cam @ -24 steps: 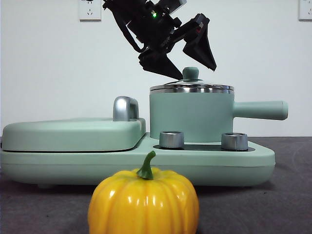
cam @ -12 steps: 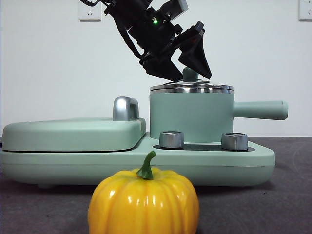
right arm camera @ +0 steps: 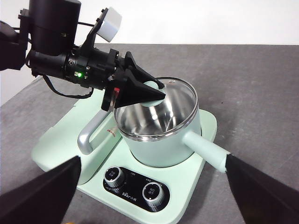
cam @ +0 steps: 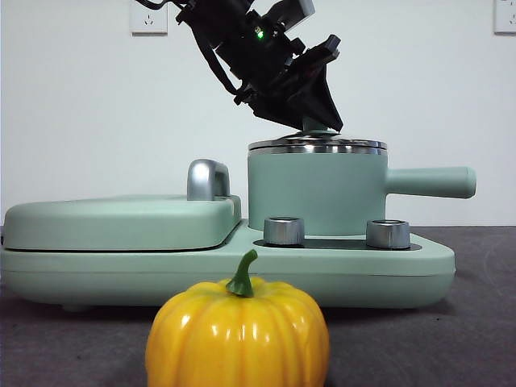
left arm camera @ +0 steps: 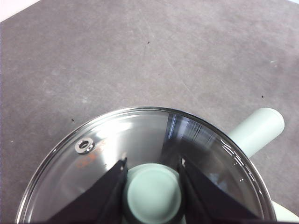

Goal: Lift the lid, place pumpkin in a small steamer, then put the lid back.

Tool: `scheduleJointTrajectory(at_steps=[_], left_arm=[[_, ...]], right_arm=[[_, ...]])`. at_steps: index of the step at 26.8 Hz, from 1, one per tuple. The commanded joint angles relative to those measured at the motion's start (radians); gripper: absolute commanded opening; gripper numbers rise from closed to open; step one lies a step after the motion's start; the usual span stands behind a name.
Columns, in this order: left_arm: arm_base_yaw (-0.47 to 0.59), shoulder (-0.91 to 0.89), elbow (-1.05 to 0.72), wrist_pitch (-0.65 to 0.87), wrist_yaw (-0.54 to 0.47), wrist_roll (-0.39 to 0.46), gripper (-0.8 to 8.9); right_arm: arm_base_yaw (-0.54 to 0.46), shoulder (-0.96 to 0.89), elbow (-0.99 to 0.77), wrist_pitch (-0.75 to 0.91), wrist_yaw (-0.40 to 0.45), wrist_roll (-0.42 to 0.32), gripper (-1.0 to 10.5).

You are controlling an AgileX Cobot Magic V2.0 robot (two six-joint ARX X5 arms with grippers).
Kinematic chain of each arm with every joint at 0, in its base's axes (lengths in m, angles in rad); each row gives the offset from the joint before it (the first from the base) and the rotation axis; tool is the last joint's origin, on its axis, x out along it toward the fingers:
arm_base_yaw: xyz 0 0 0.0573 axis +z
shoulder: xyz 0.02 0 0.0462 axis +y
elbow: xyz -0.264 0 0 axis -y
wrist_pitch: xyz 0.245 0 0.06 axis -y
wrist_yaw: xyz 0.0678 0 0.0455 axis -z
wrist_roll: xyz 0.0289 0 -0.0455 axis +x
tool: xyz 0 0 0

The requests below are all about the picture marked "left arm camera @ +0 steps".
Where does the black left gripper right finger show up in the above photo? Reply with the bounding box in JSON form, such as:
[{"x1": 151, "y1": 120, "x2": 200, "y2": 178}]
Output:
[{"x1": 177, "y1": 158, "x2": 260, "y2": 224}]

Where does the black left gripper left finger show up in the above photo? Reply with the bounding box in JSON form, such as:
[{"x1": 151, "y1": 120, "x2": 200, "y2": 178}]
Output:
[{"x1": 46, "y1": 157, "x2": 128, "y2": 224}]

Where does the glass lid with green knob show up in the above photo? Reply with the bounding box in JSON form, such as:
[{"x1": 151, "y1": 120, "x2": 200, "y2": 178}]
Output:
[{"x1": 14, "y1": 106, "x2": 276, "y2": 224}]

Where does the mint green breakfast machine base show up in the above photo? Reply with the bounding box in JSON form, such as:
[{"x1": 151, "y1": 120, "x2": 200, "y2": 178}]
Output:
[{"x1": 271, "y1": 201, "x2": 299, "y2": 224}]

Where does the mint green pot with handle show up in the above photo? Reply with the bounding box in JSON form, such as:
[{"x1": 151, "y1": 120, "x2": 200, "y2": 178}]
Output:
[{"x1": 228, "y1": 107, "x2": 285, "y2": 158}]

